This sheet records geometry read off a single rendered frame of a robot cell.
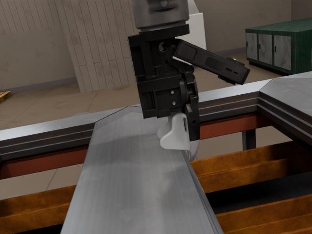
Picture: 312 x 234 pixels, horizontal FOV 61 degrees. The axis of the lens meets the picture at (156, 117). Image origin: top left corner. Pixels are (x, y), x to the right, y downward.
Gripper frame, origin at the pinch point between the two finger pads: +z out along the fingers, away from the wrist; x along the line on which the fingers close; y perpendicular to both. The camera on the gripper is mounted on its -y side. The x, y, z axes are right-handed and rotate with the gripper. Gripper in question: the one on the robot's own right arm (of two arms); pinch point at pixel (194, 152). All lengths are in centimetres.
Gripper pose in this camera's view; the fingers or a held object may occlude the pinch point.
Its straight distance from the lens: 44.7
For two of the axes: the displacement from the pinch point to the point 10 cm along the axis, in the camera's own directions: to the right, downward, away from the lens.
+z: 1.6, 9.3, 3.4
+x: 1.1, 3.2, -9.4
